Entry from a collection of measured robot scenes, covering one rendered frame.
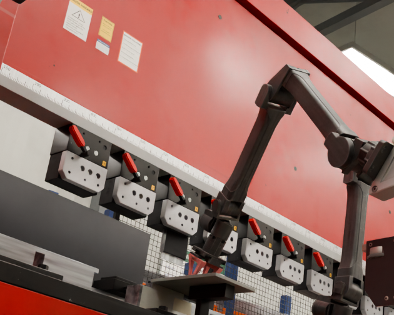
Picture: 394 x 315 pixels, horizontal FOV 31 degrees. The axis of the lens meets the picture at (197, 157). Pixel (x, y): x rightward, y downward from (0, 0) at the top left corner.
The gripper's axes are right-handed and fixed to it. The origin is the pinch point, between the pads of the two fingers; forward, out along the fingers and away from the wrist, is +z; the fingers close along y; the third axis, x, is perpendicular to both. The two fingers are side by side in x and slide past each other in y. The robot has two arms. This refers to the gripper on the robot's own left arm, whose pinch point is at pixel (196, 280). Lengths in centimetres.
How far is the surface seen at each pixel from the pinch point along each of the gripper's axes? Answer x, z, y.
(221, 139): -31, -44, -10
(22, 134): -455, 2, -148
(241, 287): 15.9, -5.3, -2.1
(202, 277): 11.6, -3.1, 9.4
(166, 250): -12.9, -3.2, 5.0
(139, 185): -16.5, -17.7, 23.5
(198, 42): -45, -71, 8
